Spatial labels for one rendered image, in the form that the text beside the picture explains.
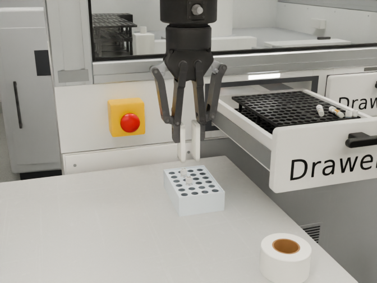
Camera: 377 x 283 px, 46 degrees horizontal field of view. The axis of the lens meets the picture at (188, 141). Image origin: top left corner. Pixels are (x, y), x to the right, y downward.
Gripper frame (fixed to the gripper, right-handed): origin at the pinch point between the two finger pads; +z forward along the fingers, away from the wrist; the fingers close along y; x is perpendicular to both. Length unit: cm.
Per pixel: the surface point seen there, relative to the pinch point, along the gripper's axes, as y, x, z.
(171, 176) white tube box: -2.1, 4.4, 8.4
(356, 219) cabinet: 56, 23, 38
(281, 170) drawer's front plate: 12.4, -12.0, 2.0
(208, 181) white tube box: 4.2, 0.6, 8.5
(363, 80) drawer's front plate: 51, 21, -3
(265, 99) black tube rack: 22.3, 16.4, -1.9
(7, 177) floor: -60, 197, 88
